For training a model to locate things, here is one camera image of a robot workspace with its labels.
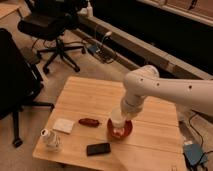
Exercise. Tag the black smartphone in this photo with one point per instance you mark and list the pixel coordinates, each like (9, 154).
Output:
(96, 149)

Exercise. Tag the white square sponge pad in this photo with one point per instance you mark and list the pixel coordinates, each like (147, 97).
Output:
(63, 125)

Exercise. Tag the red ceramic bowl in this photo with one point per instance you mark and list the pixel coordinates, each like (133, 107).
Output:
(119, 133)

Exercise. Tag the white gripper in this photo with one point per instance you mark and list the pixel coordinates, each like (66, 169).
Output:
(130, 111)

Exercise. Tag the power strip with cables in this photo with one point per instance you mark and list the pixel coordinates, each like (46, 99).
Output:
(97, 51)

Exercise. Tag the white ceramic cup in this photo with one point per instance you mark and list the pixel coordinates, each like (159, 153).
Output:
(118, 120)

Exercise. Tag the blue box on floor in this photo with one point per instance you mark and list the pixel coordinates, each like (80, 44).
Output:
(194, 154)

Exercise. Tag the black office chair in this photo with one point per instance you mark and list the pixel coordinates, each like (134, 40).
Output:
(48, 19)

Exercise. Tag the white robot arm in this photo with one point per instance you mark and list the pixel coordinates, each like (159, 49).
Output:
(145, 81)

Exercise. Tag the white bottle in background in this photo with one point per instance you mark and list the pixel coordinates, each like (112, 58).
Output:
(89, 9)

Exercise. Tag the dark chair at left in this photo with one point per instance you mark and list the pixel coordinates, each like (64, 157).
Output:
(18, 86)

